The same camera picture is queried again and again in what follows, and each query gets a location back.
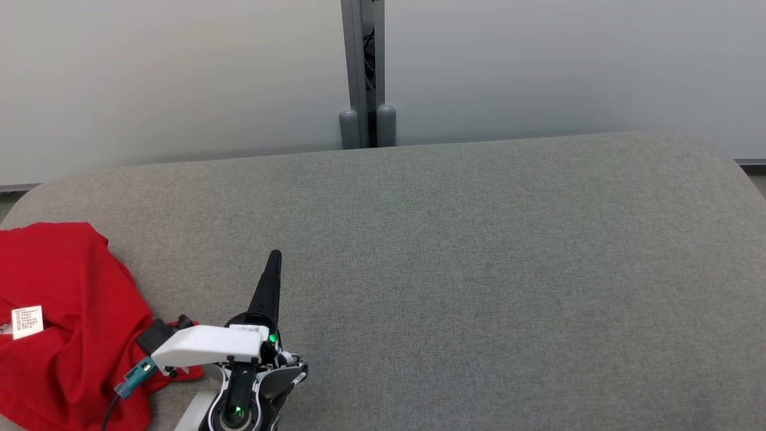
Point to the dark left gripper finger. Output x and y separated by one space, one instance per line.
269 293

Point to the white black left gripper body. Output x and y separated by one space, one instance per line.
209 344

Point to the red jersey white sleeves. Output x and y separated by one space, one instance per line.
72 359

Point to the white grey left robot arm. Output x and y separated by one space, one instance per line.
236 383

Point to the grey cylindrical post foot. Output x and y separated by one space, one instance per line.
386 126
348 129

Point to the grey wall baseboard strip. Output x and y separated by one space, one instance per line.
18 188
754 162

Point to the grey partition post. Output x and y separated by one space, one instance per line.
353 60

